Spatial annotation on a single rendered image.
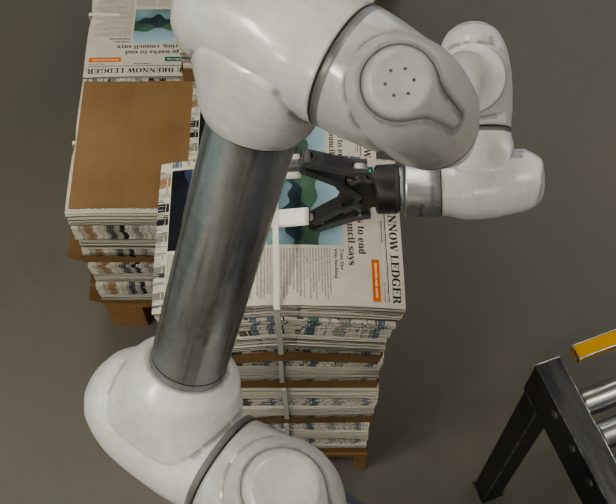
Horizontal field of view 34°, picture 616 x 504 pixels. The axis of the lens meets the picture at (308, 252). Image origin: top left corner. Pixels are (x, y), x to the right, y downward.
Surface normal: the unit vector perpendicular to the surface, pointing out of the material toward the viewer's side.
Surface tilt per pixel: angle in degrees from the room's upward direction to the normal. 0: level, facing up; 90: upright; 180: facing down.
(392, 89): 29
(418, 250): 0
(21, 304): 0
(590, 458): 0
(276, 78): 70
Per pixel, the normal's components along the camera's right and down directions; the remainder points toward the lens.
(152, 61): -0.01, -0.47
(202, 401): 0.46, 0.01
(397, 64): -0.13, 0.02
